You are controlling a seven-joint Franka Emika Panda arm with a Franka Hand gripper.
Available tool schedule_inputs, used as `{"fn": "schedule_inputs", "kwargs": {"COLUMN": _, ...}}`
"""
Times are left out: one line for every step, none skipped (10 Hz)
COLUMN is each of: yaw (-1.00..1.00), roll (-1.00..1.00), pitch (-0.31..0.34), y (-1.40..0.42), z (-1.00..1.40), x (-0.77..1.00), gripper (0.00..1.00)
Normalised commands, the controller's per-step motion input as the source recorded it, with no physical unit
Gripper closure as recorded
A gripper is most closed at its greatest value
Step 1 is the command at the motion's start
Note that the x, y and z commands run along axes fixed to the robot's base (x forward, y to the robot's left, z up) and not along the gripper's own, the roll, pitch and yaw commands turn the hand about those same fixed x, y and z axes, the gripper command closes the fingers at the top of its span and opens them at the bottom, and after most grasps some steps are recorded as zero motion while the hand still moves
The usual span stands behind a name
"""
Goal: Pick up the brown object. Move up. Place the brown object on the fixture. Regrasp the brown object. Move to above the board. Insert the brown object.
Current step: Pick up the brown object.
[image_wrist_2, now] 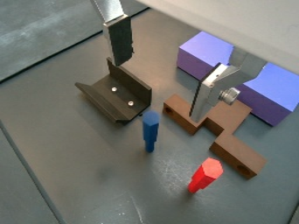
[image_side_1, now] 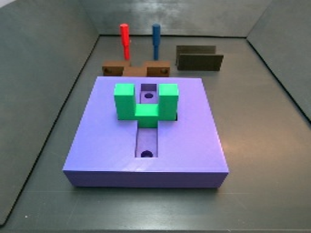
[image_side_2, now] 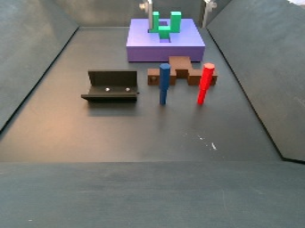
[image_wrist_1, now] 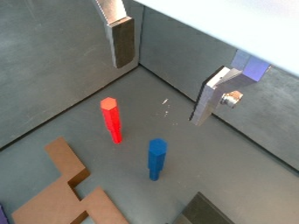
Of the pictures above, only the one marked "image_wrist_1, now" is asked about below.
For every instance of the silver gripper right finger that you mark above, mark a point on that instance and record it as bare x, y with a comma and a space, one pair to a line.
218, 90

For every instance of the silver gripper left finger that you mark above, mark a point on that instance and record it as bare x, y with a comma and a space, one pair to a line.
120, 30

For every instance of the brown cross-shaped block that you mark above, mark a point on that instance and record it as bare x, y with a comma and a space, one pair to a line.
57, 205

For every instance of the blue hexagonal peg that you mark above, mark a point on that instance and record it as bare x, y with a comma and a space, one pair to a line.
156, 156

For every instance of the red hexagonal peg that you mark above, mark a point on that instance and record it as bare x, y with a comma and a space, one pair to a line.
108, 106

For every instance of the purple base block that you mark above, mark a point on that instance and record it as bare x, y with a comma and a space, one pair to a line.
2, 218

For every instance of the dark grey fixture bracket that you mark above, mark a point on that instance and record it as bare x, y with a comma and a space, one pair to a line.
201, 212

